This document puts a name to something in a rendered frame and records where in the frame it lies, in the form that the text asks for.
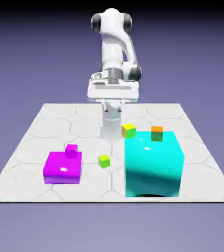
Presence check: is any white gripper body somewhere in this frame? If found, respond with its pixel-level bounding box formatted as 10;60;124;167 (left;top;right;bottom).
87;78;140;103

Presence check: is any small yellow cube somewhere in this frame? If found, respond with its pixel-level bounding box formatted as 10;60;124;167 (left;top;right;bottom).
121;123;137;139

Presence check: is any small orange cube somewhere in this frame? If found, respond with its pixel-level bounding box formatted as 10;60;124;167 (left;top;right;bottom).
151;126;164;142

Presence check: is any small lime green cube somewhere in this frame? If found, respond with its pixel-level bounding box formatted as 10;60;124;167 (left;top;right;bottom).
98;154;111;169

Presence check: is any small magenta cube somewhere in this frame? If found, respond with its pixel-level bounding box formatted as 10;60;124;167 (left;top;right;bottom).
64;144;79;159

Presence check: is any large cyan box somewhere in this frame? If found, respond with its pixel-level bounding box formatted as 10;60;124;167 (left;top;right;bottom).
124;130;185;198

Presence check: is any large magenta box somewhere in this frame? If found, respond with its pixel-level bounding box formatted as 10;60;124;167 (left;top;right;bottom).
42;151;83;185

